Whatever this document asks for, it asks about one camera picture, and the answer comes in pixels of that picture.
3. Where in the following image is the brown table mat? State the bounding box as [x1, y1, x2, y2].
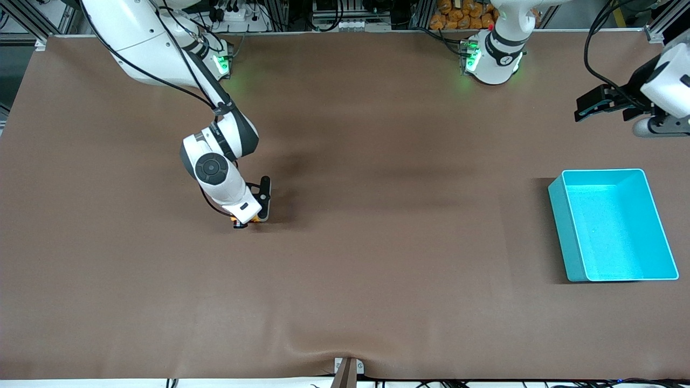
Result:
[0, 30, 690, 381]

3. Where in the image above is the white power strip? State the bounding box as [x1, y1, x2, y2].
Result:
[215, 3, 270, 33]

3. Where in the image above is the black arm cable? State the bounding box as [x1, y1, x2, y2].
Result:
[80, 0, 236, 217]
[584, 0, 681, 108]

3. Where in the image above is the metal table clamp bracket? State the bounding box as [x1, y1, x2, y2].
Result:
[330, 357, 365, 388]

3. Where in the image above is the aluminium frame extrusion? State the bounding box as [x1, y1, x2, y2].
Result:
[644, 0, 681, 44]
[0, 0, 82, 41]

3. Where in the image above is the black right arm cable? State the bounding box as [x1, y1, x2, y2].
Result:
[80, 0, 236, 217]

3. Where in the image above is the teal plastic storage bin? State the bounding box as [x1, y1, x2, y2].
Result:
[548, 169, 680, 283]

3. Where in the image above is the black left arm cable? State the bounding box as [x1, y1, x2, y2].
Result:
[584, 0, 681, 108]

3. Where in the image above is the orange packaged snacks heap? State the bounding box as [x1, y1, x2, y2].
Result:
[430, 0, 498, 31]

